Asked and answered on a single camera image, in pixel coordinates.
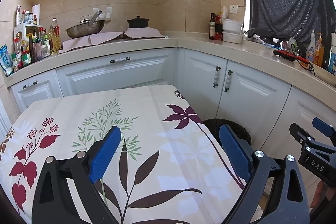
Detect black trash bin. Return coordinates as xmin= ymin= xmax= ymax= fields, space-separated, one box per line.
xmin=202 ymin=118 xmax=252 ymax=147

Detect white kitchen cabinets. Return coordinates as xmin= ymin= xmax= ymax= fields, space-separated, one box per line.
xmin=6 ymin=47 xmax=336 ymax=188

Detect person's hand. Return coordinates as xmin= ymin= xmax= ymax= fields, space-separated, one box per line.
xmin=310 ymin=181 xmax=335 ymax=208

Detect orange cleaner bottle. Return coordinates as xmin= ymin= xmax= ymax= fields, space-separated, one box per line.
xmin=313 ymin=32 xmax=324 ymax=67

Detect white spray bottle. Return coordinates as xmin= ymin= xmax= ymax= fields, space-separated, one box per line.
xmin=306 ymin=29 xmax=315 ymax=63

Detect floral tablecloth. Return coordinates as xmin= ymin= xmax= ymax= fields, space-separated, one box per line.
xmin=1 ymin=85 xmax=246 ymax=223

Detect white lidded container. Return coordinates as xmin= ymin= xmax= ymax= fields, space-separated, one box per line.
xmin=222 ymin=19 xmax=243 ymax=44

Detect blue white snack bag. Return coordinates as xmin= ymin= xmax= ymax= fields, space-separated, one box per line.
xmin=0 ymin=44 xmax=13 ymax=77

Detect pink stove cover cloth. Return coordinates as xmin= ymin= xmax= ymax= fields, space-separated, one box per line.
xmin=59 ymin=27 xmax=165 ymax=53

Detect white spice rack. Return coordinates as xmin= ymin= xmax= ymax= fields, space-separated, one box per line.
xmin=14 ymin=23 xmax=43 ymax=67

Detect yellow cooking oil bottle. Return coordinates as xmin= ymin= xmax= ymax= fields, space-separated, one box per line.
xmin=49 ymin=18 xmax=62 ymax=55

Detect dark sauce bottle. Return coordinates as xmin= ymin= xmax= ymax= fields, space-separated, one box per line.
xmin=209 ymin=12 xmax=216 ymax=40

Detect steel wok pan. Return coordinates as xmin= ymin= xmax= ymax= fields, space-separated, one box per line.
xmin=66 ymin=10 xmax=105 ymax=39

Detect black clay pot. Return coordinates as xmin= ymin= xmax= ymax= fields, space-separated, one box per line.
xmin=127 ymin=15 xmax=149 ymax=28

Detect red handled tool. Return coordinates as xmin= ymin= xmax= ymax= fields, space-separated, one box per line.
xmin=273 ymin=50 xmax=309 ymax=65

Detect white wall socket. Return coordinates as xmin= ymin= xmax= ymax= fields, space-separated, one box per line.
xmin=230 ymin=5 xmax=238 ymax=14

